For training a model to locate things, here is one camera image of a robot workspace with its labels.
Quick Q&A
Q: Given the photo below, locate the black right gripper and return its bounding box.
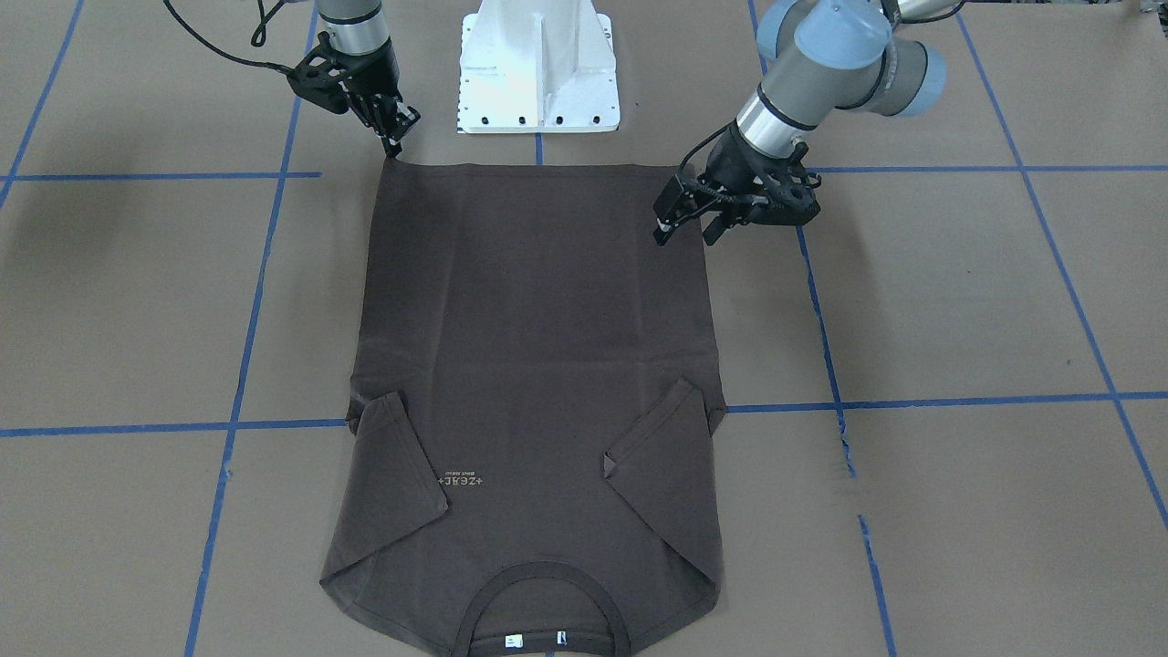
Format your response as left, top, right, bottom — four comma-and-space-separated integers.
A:
338, 41, 420, 159

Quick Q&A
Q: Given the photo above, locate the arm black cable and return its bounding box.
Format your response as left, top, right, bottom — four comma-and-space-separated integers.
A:
670, 0, 968, 188
162, 0, 317, 74

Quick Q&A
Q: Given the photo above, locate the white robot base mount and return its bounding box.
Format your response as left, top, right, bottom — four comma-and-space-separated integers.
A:
456, 1, 621, 134

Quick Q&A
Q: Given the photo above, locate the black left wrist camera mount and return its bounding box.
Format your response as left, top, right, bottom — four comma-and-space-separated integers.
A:
746, 138, 822, 227

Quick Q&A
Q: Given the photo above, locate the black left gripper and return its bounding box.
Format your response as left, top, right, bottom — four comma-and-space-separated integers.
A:
653, 123, 765, 245

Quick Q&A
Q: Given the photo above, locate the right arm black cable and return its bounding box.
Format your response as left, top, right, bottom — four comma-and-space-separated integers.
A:
162, 0, 317, 74

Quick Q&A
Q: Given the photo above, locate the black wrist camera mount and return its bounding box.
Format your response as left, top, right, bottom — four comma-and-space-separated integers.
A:
746, 138, 822, 227
287, 32, 356, 115

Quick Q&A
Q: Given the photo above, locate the dark brown t-shirt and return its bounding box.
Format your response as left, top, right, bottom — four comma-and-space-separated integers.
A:
320, 161, 726, 656

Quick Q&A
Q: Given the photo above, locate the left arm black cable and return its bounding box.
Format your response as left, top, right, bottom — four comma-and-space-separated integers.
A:
670, 0, 968, 188

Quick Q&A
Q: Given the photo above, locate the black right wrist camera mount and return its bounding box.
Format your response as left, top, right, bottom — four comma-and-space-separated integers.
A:
287, 32, 356, 115

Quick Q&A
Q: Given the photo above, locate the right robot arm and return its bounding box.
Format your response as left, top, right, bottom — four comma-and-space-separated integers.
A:
303, 1, 420, 159

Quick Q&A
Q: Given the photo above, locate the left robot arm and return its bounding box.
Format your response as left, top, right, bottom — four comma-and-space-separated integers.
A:
653, 1, 961, 245

